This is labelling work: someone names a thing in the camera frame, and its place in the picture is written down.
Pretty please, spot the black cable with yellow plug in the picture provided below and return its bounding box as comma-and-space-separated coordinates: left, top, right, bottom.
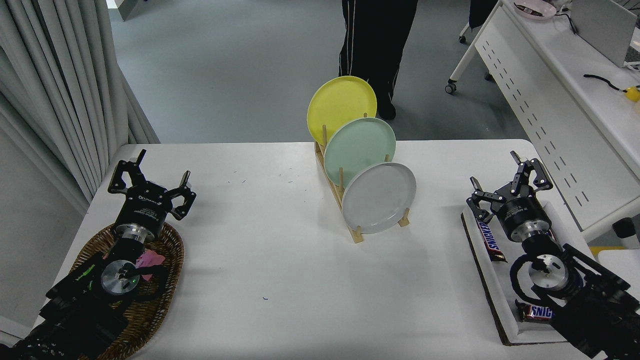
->
583, 74, 628, 93

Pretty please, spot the yellow plate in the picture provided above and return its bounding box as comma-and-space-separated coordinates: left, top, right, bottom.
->
306, 75, 378, 146

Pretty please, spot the grey curtain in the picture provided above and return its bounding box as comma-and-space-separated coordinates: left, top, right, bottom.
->
0, 0, 161, 216

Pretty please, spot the grey plate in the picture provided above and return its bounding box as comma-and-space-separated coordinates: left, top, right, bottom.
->
341, 162, 417, 235

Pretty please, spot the pale green plate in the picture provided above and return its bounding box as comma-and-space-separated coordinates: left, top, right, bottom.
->
323, 117, 397, 188

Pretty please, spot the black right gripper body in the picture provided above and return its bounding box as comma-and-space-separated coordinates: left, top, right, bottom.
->
492, 192, 553, 241

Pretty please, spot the black cylinder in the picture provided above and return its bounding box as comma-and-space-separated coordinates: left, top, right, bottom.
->
612, 217, 640, 250

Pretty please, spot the grey laptop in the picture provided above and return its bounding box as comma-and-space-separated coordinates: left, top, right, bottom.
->
570, 0, 640, 68

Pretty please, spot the thin black desk cable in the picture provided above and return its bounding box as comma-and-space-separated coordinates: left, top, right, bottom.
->
554, 11, 579, 36

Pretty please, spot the brown wicker basket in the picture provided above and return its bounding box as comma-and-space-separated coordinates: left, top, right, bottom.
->
67, 221, 185, 360

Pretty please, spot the pink bowl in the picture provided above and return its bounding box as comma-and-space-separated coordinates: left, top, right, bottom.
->
513, 0, 557, 21

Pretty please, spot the Snickers bar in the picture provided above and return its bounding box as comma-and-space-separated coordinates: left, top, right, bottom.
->
475, 218, 508, 264
515, 300, 556, 325

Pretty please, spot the white foam tray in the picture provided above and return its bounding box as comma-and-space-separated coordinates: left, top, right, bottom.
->
460, 201, 611, 347

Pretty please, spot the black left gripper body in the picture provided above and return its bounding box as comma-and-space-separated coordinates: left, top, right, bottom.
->
116, 182, 174, 236

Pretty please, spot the grey cabinet corner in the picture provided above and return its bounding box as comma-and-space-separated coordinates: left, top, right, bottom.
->
106, 0, 151, 22

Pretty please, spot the long white desk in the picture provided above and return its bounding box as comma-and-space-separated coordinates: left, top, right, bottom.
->
445, 0, 640, 243

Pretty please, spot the pink crumpled wrapper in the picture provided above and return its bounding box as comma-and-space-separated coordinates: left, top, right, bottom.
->
136, 250, 166, 281

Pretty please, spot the wooden plate rack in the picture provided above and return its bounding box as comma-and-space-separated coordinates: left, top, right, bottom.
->
314, 114, 411, 244

